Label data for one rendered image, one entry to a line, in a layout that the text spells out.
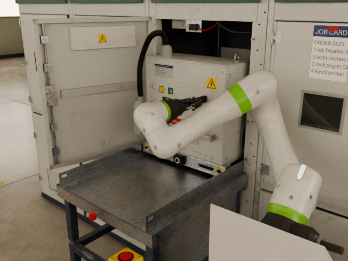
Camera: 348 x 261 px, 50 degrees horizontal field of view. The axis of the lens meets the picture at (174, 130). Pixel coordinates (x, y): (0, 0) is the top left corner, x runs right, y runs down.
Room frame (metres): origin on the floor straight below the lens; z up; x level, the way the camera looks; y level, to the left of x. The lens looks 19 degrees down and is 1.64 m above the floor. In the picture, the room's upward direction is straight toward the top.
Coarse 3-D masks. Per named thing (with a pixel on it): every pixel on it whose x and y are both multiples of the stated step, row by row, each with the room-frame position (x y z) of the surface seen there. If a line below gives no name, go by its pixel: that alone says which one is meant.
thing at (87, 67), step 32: (64, 32) 1.85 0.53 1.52; (96, 32) 1.91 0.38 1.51; (128, 32) 2.01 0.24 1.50; (64, 64) 1.84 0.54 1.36; (96, 64) 1.94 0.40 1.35; (128, 64) 2.04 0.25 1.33; (64, 96) 1.82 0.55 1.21; (96, 96) 1.93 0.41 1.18; (128, 96) 2.04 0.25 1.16; (64, 128) 1.83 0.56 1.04; (96, 128) 1.92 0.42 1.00; (128, 128) 2.03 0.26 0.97; (64, 160) 1.82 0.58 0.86
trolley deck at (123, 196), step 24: (120, 168) 1.75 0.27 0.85; (144, 168) 1.75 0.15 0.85; (168, 168) 1.75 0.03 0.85; (192, 168) 1.75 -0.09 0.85; (72, 192) 1.49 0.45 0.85; (96, 192) 1.49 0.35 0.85; (120, 192) 1.49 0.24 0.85; (144, 192) 1.49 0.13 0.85; (168, 192) 1.49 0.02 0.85; (216, 192) 1.49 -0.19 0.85; (120, 216) 1.29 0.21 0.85; (144, 216) 1.29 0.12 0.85; (192, 216) 1.34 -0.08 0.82; (144, 240) 1.19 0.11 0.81
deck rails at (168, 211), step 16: (96, 160) 1.70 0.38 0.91; (112, 160) 1.78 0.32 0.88; (128, 160) 1.85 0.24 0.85; (80, 176) 1.63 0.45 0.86; (224, 176) 1.57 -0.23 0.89; (192, 192) 1.39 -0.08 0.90; (208, 192) 1.48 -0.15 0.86; (160, 208) 1.24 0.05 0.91; (176, 208) 1.31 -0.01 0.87; (160, 224) 1.23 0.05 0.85
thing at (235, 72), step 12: (180, 60) 1.78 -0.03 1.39; (192, 60) 1.79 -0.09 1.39; (204, 60) 1.79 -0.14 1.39; (216, 60) 1.79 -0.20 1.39; (228, 60) 1.79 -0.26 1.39; (240, 60) 1.79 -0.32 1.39; (228, 72) 1.62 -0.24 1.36; (240, 72) 1.70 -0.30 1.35; (228, 84) 1.63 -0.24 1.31; (240, 120) 1.72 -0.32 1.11; (228, 132) 1.64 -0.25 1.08; (240, 132) 1.73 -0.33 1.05; (228, 144) 1.65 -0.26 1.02; (240, 144) 1.73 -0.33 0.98; (228, 156) 1.65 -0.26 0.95; (240, 156) 1.74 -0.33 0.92
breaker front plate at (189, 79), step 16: (176, 64) 1.80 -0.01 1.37; (192, 64) 1.73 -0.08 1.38; (160, 80) 1.86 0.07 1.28; (176, 80) 1.80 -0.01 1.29; (192, 80) 1.73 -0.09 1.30; (224, 80) 1.62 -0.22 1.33; (160, 96) 1.86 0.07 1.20; (176, 96) 1.80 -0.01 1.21; (192, 96) 1.73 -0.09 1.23; (208, 96) 1.67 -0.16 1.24; (192, 112) 1.73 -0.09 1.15; (192, 144) 1.73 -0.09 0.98; (208, 144) 1.66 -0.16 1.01; (208, 160) 1.66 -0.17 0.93
